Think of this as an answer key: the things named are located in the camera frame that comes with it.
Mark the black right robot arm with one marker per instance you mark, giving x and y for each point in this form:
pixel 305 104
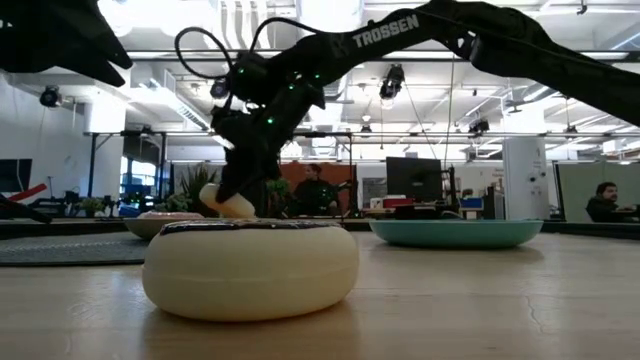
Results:
pixel 500 40

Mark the grey round placemat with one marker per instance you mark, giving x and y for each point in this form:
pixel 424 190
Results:
pixel 60 247

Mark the large chocolate iced donut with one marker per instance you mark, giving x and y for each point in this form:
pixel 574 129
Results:
pixel 250 275

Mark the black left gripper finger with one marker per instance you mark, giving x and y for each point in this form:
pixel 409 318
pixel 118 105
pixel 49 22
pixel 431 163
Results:
pixel 90 30
pixel 95 70

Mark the black ceiling spotlight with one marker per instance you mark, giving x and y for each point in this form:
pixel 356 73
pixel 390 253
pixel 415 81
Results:
pixel 392 80

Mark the small green potted plant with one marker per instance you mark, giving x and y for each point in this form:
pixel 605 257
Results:
pixel 195 195

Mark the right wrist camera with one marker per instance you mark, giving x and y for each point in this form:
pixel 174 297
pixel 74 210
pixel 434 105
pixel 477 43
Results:
pixel 220 88

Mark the grey partition screen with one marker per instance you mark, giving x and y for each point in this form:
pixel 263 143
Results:
pixel 575 190

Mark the large pink iced donut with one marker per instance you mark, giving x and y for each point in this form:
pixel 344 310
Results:
pixel 170 215

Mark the large purple iced donut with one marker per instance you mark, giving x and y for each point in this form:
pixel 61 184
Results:
pixel 230 205

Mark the narrow white pillar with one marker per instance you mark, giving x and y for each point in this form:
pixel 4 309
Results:
pixel 525 175

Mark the dark wall screen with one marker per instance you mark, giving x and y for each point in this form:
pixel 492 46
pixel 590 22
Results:
pixel 15 175

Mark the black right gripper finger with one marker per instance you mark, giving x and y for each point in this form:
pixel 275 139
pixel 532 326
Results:
pixel 267 174
pixel 235 180

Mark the black metal table frame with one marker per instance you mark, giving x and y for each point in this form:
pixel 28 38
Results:
pixel 590 227

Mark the black ceiling camera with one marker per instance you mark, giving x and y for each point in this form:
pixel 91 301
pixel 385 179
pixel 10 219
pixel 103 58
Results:
pixel 50 96

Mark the green leafy plant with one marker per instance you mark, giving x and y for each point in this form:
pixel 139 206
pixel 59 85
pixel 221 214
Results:
pixel 277 192

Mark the black monitor on stand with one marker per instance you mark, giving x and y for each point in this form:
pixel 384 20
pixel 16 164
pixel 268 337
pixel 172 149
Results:
pixel 414 177

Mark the seated person in dark top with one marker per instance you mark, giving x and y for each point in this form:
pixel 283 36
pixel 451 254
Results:
pixel 312 195

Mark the red box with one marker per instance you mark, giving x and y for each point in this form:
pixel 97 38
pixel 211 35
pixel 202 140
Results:
pixel 397 202

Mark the teal round plate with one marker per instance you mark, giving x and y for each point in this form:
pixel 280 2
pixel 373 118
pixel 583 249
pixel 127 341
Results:
pixel 455 235

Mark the blue bin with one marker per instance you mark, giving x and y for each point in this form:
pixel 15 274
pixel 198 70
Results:
pixel 471 203

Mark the cream round plate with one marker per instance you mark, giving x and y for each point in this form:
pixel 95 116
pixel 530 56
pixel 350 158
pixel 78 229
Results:
pixel 145 227

